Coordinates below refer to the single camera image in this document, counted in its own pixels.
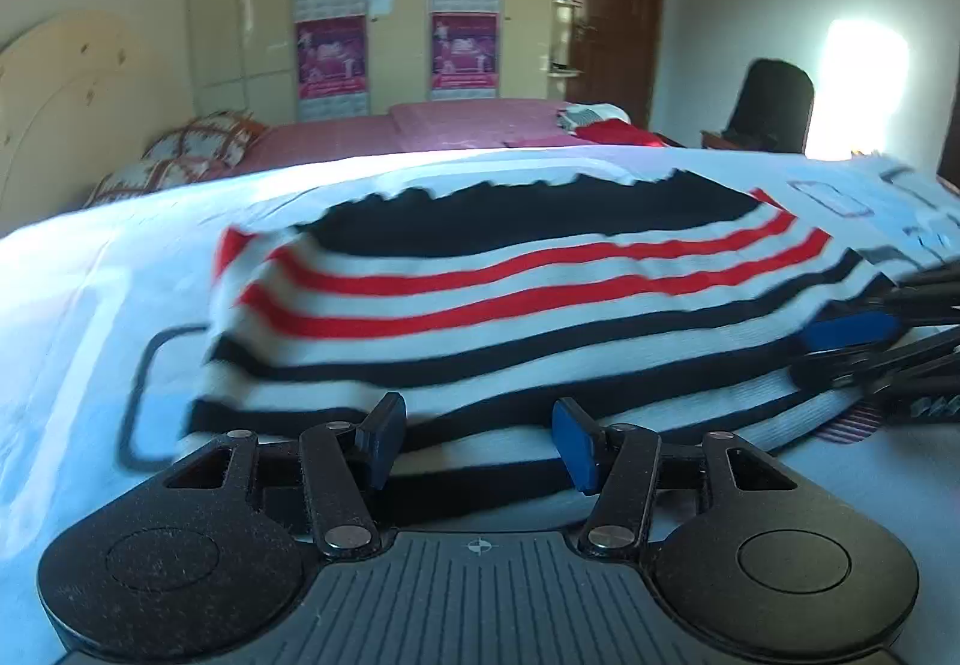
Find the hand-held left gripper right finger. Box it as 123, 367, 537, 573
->
551, 397, 800, 553

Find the cream wooden headboard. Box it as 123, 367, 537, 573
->
0, 10, 198, 239

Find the striped knit sweater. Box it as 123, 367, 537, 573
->
184, 166, 912, 495

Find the red cloth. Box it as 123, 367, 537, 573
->
574, 119, 665, 149

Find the small striped cloth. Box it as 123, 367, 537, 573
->
555, 103, 632, 133

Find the cream corner shelf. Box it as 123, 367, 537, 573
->
545, 0, 590, 79

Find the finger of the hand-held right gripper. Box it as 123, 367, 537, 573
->
789, 327, 960, 420
801, 267, 960, 353

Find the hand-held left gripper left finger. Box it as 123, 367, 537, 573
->
161, 392, 407, 557

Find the black chair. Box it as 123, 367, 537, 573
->
703, 58, 815, 155

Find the brown wooden door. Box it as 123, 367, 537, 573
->
565, 0, 669, 128

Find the pink bed sheet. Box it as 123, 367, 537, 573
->
232, 97, 676, 176

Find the light blue patterned blanket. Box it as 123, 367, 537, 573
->
0, 144, 960, 665

